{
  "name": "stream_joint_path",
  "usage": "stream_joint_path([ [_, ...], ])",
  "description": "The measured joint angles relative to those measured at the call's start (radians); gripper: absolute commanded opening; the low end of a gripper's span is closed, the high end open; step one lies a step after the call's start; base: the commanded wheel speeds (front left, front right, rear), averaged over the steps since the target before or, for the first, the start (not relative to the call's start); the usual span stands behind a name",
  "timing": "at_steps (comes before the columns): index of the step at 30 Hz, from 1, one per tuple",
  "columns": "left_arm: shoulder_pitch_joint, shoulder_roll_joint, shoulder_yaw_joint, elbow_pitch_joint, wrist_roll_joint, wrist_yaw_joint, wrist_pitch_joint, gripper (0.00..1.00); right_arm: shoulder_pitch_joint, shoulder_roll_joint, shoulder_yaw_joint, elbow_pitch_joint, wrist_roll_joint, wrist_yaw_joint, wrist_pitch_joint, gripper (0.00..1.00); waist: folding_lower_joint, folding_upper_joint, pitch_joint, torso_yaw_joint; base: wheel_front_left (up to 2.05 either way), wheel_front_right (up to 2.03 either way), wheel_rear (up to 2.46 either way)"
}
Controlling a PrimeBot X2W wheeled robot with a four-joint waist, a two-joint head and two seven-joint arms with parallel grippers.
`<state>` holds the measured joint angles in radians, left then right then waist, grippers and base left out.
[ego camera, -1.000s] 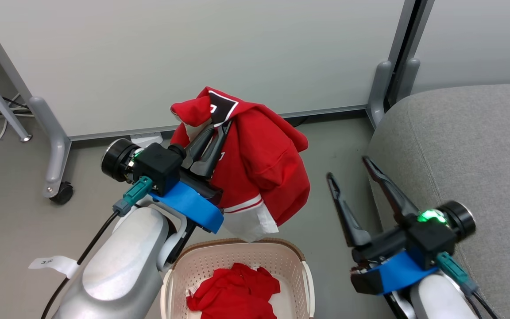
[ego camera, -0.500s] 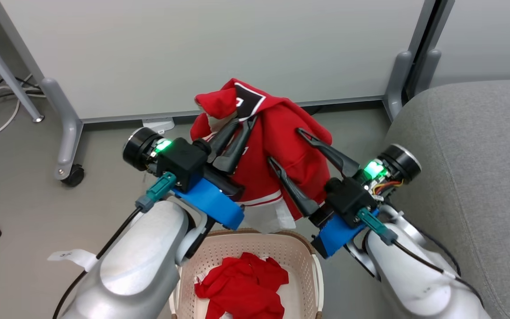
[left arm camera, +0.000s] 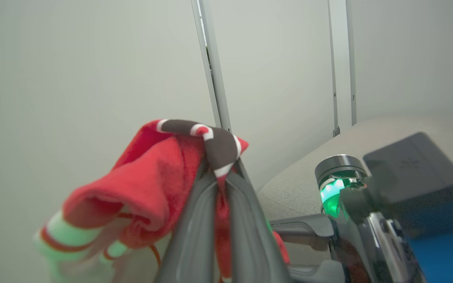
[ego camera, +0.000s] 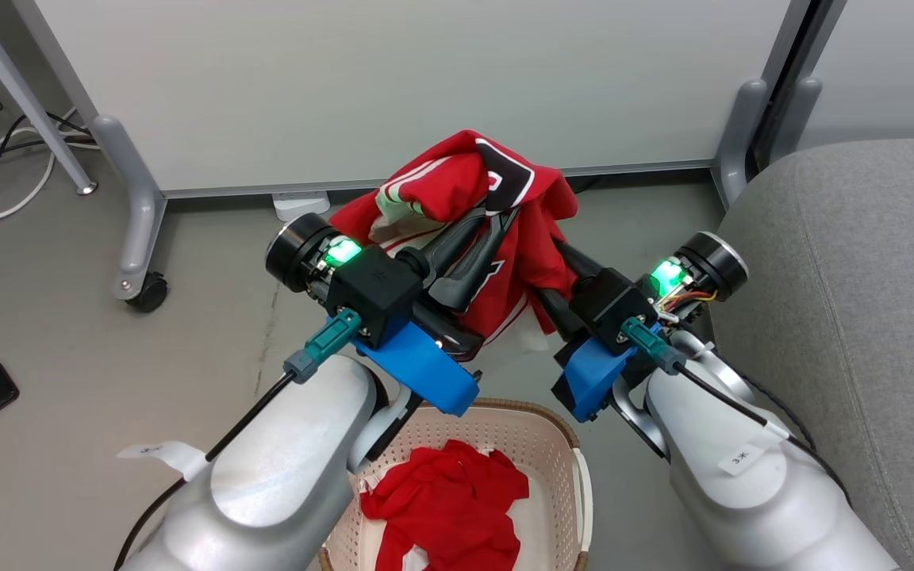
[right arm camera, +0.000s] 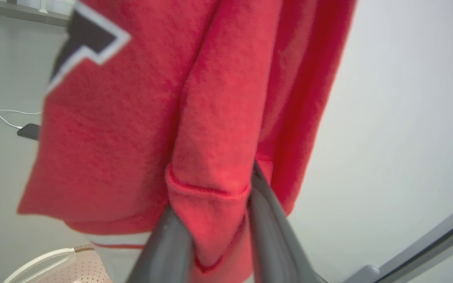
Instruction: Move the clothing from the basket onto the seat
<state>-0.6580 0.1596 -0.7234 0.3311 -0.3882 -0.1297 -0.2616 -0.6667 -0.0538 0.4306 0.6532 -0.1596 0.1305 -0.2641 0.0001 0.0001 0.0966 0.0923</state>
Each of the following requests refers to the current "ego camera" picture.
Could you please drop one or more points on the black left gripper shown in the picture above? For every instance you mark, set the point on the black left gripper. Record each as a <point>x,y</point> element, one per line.
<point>302,250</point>

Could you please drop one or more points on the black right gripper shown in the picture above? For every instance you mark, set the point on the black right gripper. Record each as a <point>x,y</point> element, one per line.
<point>711,270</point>

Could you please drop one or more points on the red white black jersey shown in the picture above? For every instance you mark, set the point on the red white black jersey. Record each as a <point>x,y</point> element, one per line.
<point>441,182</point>

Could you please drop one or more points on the red shirt with white print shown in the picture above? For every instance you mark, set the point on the red shirt with white print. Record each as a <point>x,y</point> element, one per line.
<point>449,500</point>

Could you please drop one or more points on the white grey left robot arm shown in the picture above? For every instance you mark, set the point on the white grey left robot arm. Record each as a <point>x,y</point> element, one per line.
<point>290,476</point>

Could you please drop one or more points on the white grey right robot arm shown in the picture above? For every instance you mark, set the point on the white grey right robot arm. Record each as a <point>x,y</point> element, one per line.
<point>727,507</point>

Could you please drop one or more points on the cream perforated laundry basket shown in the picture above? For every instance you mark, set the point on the cream perforated laundry basket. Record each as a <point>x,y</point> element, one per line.
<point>552,468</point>

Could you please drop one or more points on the white power adapter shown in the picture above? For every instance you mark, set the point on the white power adapter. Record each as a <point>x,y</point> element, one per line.
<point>302,205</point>

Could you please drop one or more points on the white partition on grey legs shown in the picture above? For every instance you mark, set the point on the white partition on grey legs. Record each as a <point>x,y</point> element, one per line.
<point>901,63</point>
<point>425,79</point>

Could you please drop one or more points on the white paper tag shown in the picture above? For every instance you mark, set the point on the white paper tag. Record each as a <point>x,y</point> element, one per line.
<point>167,458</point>
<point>741,458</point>

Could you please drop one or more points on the grey fabric sofa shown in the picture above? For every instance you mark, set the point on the grey fabric sofa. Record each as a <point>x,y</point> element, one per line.
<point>862,277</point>

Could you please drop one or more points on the grey metal table leg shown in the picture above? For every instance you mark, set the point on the grey metal table leg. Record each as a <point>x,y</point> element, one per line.
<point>28,103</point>

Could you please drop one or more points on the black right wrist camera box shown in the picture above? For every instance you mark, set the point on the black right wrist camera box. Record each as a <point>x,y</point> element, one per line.
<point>612,305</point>

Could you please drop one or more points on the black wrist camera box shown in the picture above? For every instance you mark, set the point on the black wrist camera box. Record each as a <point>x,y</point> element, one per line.
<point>374,293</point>
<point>612,305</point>

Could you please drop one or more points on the blue right camera mount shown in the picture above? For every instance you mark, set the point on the blue right camera mount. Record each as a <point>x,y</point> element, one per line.
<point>592,373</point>

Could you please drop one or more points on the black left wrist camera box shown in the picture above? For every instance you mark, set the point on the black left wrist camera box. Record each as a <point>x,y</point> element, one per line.
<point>374,293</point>

